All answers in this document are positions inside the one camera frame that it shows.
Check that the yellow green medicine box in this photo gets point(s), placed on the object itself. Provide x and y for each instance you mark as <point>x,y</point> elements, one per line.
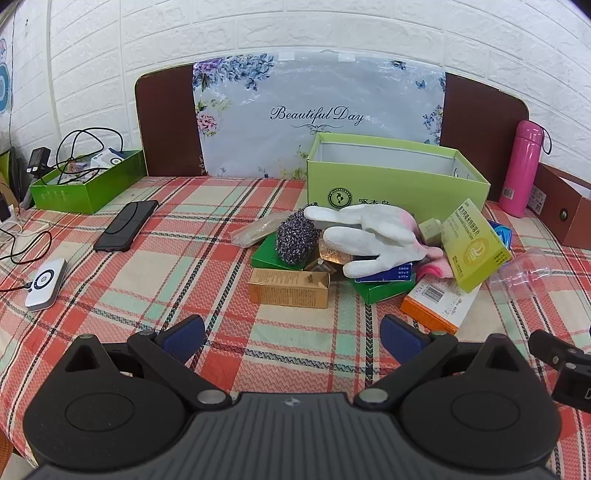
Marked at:
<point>475,247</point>

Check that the small grey green cube box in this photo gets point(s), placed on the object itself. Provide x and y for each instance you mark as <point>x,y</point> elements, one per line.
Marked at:
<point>430,230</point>

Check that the black smartphone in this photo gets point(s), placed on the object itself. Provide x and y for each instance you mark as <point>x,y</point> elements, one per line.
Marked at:
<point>125,226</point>

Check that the purple scouring ball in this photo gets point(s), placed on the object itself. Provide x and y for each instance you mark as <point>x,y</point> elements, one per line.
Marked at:
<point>296,240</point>

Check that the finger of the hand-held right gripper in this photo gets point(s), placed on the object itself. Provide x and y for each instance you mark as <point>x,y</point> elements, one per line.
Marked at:
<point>549,348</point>

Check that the black device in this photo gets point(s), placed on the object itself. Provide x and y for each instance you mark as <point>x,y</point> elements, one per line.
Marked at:
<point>39,159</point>

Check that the floral plastic bag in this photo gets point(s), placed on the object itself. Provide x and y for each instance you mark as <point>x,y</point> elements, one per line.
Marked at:
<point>318,92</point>

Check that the blue wall sticker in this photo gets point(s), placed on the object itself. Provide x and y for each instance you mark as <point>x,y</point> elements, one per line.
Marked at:
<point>3,78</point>

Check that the golden orange slim box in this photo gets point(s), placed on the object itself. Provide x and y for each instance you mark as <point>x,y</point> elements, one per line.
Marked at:
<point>286,288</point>

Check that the dark green cardboard box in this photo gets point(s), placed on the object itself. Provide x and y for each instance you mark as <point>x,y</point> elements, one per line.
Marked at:
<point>69,196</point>

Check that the light green cardboard box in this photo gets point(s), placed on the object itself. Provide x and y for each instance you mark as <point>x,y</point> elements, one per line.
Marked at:
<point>397,187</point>

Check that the plaid bed sheet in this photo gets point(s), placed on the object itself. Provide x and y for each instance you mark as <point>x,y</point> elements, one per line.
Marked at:
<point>138,295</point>

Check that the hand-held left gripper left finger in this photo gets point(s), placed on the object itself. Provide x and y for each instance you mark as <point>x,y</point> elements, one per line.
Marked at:
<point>182,339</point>

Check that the clear bag of toothpicks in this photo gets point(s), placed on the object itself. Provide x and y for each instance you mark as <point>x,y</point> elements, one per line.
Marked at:
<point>254,230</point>

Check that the white blue small box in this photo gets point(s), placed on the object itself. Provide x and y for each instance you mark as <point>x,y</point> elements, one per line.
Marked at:
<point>107,158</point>

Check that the brown wooden headboard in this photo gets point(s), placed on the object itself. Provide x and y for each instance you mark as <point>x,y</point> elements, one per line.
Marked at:
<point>166,124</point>

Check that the brown cardboard box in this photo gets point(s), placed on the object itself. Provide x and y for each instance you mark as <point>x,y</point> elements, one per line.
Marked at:
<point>561,203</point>

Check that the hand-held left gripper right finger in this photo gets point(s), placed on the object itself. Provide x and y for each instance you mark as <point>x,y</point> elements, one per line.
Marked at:
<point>402,339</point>

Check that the orange white medicine box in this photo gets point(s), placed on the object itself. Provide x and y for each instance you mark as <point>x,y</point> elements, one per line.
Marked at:
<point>438,307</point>

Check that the pink thermos bottle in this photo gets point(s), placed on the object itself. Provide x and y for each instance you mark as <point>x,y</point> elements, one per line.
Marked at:
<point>521,170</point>

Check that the teal blue packet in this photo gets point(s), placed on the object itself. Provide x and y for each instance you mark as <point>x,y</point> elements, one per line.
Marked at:
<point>502,235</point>

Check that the clear plastic cup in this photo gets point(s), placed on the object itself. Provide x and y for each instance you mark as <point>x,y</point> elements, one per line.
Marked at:
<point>526,274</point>

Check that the clear perfume bottle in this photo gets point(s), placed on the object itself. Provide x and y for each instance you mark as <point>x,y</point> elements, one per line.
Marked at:
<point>332,253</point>

